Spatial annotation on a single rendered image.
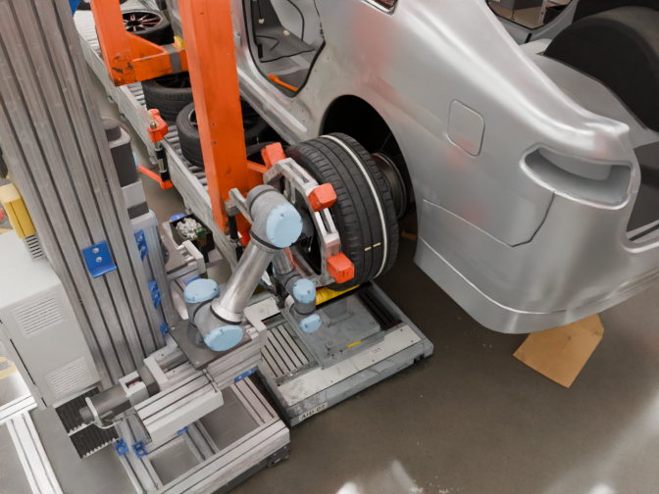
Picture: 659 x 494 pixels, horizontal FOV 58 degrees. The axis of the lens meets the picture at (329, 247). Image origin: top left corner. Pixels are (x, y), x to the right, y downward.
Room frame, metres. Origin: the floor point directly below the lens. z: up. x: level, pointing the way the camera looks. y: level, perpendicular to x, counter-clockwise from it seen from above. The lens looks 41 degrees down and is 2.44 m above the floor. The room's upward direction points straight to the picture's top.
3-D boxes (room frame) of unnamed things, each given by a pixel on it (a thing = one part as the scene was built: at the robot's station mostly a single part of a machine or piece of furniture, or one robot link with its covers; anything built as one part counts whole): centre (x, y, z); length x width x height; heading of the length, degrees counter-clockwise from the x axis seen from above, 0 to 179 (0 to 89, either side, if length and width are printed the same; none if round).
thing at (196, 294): (1.40, 0.43, 0.98); 0.13 x 0.12 x 0.14; 31
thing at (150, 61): (4.23, 1.20, 0.69); 0.52 x 0.17 x 0.35; 121
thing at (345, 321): (2.06, -0.02, 0.32); 0.40 x 0.30 x 0.28; 31
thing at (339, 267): (1.71, -0.04, 0.85); 0.09 x 0.08 x 0.07; 31
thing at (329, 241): (1.97, 0.13, 0.85); 0.54 x 0.07 x 0.54; 31
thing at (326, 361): (2.10, 0.01, 0.13); 0.50 x 0.36 x 0.10; 31
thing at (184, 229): (2.31, 0.69, 0.51); 0.20 x 0.14 x 0.13; 38
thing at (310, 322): (1.45, 0.09, 0.85); 0.11 x 0.08 x 0.09; 31
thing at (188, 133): (3.57, 0.69, 0.39); 0.66 x 0.66 x 0.24
